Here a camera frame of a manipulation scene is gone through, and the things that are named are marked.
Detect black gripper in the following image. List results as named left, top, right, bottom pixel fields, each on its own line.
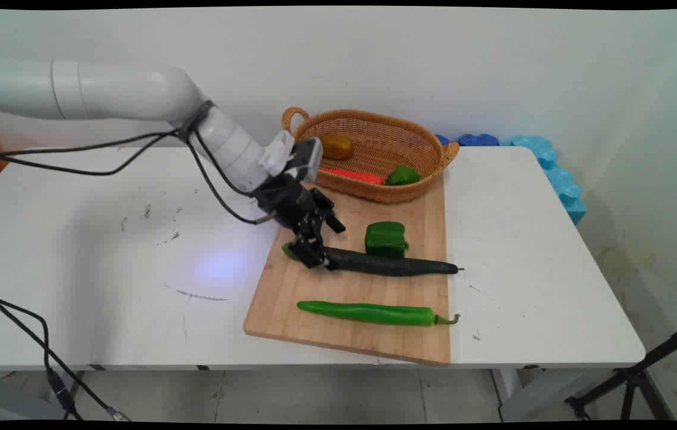
left=253, top=175, right=347, bottom=271

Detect yellow-brown potato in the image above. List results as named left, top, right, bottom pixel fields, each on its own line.
left=321, top=134, right=354, bottom=160

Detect wooden cutting board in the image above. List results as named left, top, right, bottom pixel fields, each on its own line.
left=243, top=173, right=452, bottom=366

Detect large green bell pepper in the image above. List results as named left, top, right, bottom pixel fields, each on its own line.
left=364, top=222, right=409, bottom=259

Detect orange carrot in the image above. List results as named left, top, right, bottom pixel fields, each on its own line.
left=319, top=168, right=384, bottom=185

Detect dark green cucumber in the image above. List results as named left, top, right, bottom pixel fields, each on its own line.
left=281, top=242, right=464, bottom=277

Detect long green chili pepper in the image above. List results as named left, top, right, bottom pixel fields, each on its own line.
left=296, top=300, right=461, bottom=327

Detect small green bell pepper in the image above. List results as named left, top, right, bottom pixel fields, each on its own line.
left=384, top=165, right=422, bottom=186

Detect woven wicker basket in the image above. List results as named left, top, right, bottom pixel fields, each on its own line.
left=281, top=107, right=460, bottom=204

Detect large dark blue foam piece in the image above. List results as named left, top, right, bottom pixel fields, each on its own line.
left=458, top=134, right=500, bottom=148

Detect light blue foam mat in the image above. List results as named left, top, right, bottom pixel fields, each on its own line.
left=510, top=136, right=587, bottom=226

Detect white table leg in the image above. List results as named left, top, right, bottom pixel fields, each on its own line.
left=489, top=367, right=556, bottom=422

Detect black tripod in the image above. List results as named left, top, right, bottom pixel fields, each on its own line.
left=565, top=320, right=677, bottom=422

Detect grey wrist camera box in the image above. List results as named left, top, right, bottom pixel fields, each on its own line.
left=290, top=138, right=323, bottom=183

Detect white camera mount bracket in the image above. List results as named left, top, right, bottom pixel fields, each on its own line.
left=259, top=130, right=296, bottom=177

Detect black strap on arm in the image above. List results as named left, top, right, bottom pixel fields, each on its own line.
left=178, top=100, right=218, bottom=143

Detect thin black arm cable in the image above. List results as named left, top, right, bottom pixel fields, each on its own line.
left=0, top=133, right=279, bottom=226
left=0, top=130, right=255, bottom=198

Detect black hanging cable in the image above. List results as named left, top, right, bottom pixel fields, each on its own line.
left=0, top=281, right=131, bottom=422

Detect black cable with connector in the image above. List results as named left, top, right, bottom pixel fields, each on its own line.
left=0, top=297, right=83, bottom=421

